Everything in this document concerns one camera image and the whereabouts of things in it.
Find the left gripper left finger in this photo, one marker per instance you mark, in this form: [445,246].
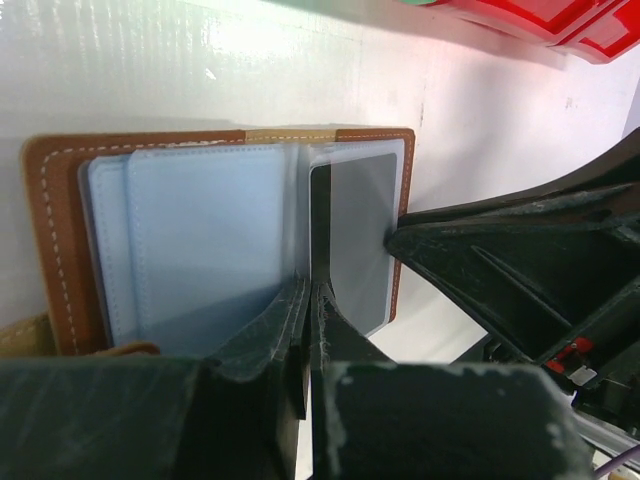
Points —
[231,415]

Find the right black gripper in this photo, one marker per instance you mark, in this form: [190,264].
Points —
[556,284]

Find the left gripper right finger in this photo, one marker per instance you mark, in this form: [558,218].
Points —
[373,418]

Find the brown leather card holder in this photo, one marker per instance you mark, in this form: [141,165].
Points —
[71,326]

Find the red plastic bin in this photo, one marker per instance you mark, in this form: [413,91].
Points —
[546,22]
[609,33]

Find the green plastic bin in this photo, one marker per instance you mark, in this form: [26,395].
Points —
[419,2]

